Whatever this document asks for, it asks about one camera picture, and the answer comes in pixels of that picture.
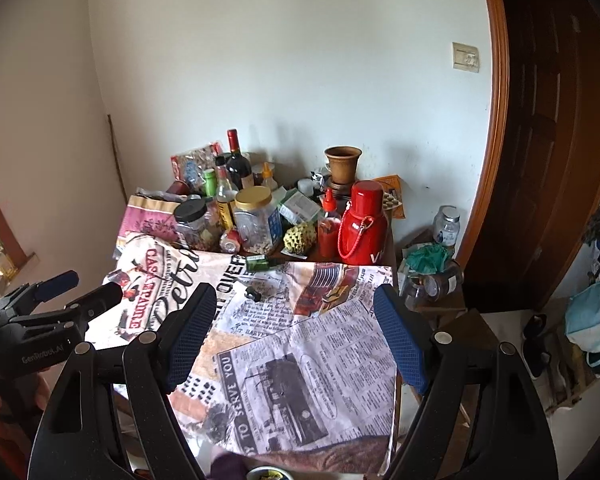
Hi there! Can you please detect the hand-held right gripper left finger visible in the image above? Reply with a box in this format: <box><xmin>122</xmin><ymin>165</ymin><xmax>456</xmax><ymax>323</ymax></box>
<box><xmin>27</xmin><ymin>282</ymin><xmax>217</xmax><ymax>480</ymax></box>

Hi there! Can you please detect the person's left hand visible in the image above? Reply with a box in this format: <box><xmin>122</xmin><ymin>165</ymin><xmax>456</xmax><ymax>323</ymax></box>
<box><xmin>0</xmin><ymin>372</ymin><xmax>48</xmax><ymax>466</ymax></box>

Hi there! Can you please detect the pink patterned bag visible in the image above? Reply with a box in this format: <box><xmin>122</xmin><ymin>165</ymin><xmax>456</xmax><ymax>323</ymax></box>
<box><xmin>125</xmin><ymin>194</ymin><xmax>181</xmax><ymax>243</ymax></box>

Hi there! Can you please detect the green cloth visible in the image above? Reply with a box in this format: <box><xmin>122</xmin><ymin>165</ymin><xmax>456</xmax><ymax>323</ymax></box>
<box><xmin>404</xmin><ymin>244</ymin><xmax>453</xmax><ymax>275</ymax></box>

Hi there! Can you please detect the clear jar black lid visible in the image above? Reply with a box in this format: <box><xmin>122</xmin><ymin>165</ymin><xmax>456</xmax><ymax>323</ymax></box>
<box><xmin>172</xmin><ymin>199</ymin><xmax>221</xmax><ymax>251</ymax></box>

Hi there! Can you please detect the large clear glass jar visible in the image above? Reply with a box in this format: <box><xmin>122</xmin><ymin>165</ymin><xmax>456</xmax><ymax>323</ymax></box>
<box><xmin>400</xmin><ymin>262</ymin><xmax>465</xmax><ymax>306</ymax></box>

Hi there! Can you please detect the green glass bottle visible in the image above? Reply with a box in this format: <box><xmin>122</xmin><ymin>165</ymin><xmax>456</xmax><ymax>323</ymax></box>
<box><xmin>245</xmin><ymin>255</ymin><xmax>281</xmax><ymax>272</ymax></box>

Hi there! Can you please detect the dark wooden stand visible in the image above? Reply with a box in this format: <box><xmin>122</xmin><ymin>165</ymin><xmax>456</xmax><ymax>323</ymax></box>
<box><xmin>329</xmin><ymin>182</ymin><xmax>358</xmax><ymax>206</ymax></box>

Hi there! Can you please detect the thin wooden stick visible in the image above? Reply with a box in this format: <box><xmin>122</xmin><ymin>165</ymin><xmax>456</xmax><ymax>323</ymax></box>
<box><xmin>106</xmin><ymin>114</ymin><xmax>128</xmax><ymax>201</ymax></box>

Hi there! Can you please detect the clear jar gold lid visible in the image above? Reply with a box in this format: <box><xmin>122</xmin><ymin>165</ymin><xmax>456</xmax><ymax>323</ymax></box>
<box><xmin>232</xmin><ymin>186</ymin><xmax>283</xmax><ymax>255</ymax></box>

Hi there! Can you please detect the purple cloth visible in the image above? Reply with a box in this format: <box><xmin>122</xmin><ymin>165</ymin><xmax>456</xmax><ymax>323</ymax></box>
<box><xmin>207</xmin><ymin>452</ymin><xmax>251</xmax><ymax>480</ymax></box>

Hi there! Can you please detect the red thermos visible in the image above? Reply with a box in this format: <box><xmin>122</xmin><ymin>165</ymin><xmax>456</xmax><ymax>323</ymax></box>
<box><xmin>336</xmin><ymin>180</ymin><xmax>396</xmax><ymax>266</ymax></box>

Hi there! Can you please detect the dark wooden door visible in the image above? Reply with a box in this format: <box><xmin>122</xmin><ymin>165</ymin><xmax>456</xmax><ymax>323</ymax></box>
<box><xmin>495</xmin><ymin>0</ymin><xmax>600</xmax><ymax>311</ymax></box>

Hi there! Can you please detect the clear bottle yellow label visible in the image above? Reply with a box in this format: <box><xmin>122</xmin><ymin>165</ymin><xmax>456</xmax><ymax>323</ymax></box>
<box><xmin>214</xmin><ymin>162</ymin><xmax>240</xmax><ymax>228</ymax></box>

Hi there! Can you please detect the wooden door frame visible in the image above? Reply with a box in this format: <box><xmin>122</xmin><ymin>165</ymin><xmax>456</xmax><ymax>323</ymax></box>
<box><xmin>475</xmin><ymin>0</ymin><xmax>511</xmax><ymax>271</ymax></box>

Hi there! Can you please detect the printed tablecloth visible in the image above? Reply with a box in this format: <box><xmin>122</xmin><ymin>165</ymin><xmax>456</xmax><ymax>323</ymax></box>
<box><xmin>87</xmin><ymin>230</ymin><xmax>398</xmax><ymax>476</ymax></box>

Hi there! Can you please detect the white green box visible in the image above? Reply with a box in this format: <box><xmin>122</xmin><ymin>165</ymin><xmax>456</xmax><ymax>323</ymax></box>
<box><xmin>280</xmin><ymin>191</ymin><xmax>321</xmax><ymax>223</ymax></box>

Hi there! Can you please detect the wall light switch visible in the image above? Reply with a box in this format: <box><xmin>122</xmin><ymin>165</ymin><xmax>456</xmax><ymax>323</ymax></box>
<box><xmin>451</xmin><ymin>41</ymin><xmax>481</xmax><ymax>73</ymax></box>

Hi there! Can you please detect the glass jar white lid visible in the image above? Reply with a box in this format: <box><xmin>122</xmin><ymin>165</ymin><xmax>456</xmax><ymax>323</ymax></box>
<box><xmin>434</xmin><ymin>205</ymin><xmax>461</xmax><ymax>247</ymax></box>

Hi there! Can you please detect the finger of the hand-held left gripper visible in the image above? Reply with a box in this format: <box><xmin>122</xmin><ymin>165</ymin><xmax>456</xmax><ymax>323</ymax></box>
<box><xmin>62</xmin><ymin>282</ymin><xmax>123</xmax><ymax>328</ymax></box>
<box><xmin>0</xmin><ymin>270</ymin><xmax>80</xmax><ymax>313</ymax></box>

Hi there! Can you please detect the clear red snack packet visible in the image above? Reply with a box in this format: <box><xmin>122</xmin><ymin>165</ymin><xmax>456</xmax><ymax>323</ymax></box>
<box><xmin>170</xmin><ymin>142</ymin><xmax>223</xmax><ymax>183</ymax></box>

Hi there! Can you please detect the red sauce bottle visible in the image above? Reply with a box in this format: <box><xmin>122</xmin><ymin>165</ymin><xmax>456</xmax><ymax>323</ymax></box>
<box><xmin>317</xmin><ymin>187</ymin><xmax>342</xmax><ymax>260</ymax></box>

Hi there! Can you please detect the small bowl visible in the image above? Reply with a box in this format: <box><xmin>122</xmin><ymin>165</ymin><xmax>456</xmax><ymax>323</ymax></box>
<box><xmin>246</xmin><ymin>466</ymin><xmax>291</xmax><ymax>480</ymax></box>

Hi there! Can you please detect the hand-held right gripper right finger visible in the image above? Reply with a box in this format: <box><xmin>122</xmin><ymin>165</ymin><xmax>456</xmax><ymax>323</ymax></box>
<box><xmin>372</xmin><ymin>284</ymin><xmax>560</xmax><ymax>480</ymax></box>

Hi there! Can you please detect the dark shoe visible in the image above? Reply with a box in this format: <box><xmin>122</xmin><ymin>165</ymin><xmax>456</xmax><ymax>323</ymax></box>
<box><xmin>522</xmin><ymin>312</ymin><xmax>553</xmax><ymax>381</ymax></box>

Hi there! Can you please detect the dark wine bottle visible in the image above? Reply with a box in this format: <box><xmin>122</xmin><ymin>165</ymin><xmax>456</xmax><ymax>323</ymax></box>
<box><xmin>225</xmin><ymin>129</ymin><xmax>253</xmax><ymax>192</ymax></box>

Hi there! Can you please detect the brown clay pot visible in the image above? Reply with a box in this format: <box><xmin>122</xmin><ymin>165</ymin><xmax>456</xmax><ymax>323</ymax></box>
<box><xmin>324</xmin><ymin>146</ymin><xmax>363</xmax><ymax>187</ymax></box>

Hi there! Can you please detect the orange packet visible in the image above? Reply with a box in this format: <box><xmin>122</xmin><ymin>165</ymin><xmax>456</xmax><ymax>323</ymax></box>
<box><xmin>372</xmin><ymin>174</ymin><xmax>406</xmax><ymax>220</ymax></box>

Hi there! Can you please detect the custard apple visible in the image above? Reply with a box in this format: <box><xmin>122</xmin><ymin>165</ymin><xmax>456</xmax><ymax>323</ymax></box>
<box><xmin>282</xmin><ymin>221</ymin><xmax>318</xmax><ymax>257</ymax></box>

